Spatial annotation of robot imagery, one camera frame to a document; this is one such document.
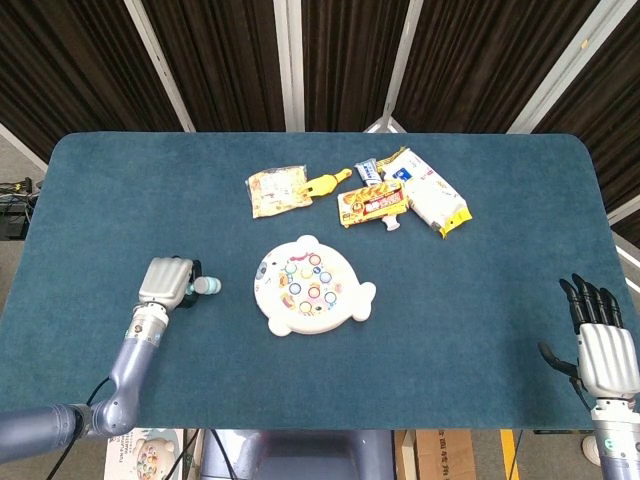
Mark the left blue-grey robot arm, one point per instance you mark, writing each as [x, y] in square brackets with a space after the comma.
[127, 370]

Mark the white fish-shaped toy board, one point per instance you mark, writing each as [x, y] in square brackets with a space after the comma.
[310, 292]

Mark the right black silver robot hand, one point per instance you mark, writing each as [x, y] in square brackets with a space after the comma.
[602, 360]

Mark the white shoe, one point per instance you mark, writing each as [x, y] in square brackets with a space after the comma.
[591, 450]

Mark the yellow rubber chicken toy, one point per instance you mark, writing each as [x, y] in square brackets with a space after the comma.
[327, 182]

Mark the blue felt table cover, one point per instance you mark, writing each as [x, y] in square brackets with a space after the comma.
[150, 200]

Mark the dark brown curtain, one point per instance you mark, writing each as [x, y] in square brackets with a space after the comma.
[350, 60]

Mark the blue-grey robot torso base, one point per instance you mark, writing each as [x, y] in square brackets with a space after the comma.
[300, 455]

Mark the clear yellow snack bag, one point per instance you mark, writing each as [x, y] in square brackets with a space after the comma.
[275, 192]

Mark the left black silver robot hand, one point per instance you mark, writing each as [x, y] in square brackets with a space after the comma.
[162, 282]

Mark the white wipes pack yellow end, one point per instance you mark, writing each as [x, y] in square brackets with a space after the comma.
[430, 192]

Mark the toy box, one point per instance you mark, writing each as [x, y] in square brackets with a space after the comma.
[145, 455]

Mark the light blue toy hammer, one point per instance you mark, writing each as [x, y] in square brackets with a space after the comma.
[207, 285]

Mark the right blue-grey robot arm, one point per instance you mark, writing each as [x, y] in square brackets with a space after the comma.
[620, 445]

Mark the brown cardboard box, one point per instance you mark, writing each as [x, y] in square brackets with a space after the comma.
[442, 455]

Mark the yellow red snack box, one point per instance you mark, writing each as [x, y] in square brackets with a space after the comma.
[372, 202]

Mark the small blue white packet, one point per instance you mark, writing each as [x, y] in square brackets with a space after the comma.
[368, 171]

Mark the white frame post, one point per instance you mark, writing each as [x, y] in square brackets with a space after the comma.
[160, 65]
[565, 65]
[289, 65]
[395, 75]

